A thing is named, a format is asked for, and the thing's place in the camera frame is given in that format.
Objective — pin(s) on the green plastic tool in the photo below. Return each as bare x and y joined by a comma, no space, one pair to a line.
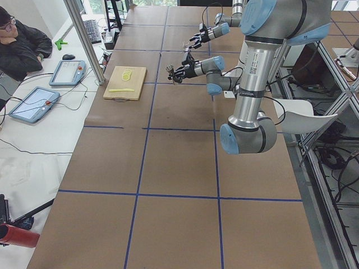
59,43

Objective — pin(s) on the bamboo cutting board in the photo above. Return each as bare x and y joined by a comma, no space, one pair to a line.
115,82

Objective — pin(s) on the lemon slices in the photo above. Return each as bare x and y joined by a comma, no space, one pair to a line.
126,74

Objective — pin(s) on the near blue teach pendant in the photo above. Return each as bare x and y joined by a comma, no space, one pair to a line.
35,105

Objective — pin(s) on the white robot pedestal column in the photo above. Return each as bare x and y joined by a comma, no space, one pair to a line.
237,71

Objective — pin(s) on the red cylinder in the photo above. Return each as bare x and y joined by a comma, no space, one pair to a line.
12,235

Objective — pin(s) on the aluminium frame post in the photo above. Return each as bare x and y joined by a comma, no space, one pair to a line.
74,13

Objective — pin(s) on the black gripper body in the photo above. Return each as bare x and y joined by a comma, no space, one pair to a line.
207,34
189,70

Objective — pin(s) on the black computer mouse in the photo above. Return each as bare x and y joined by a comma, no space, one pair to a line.
67,57

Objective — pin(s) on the steel jigger measuring cup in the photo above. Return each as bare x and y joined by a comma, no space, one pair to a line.
170,69

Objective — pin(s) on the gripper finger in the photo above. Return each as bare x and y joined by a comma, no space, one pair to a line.
196,38
195,45
178,70
177,78

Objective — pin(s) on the person in dark jacket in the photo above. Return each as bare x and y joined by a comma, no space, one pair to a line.
23,48

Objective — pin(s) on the black keyboard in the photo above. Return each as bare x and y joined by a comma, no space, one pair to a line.
92,31

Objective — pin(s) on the far blue teach pendant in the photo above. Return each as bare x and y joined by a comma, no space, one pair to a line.
68,73

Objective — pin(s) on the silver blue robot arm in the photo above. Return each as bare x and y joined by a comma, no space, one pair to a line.
266,25
222,25

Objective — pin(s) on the yellow plastic knife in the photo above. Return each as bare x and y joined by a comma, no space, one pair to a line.
121,90

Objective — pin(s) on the blue teach pendant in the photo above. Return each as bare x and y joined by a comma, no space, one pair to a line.
68,73
35,105

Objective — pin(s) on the white plastic chair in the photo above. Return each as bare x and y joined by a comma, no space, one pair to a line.
298,116

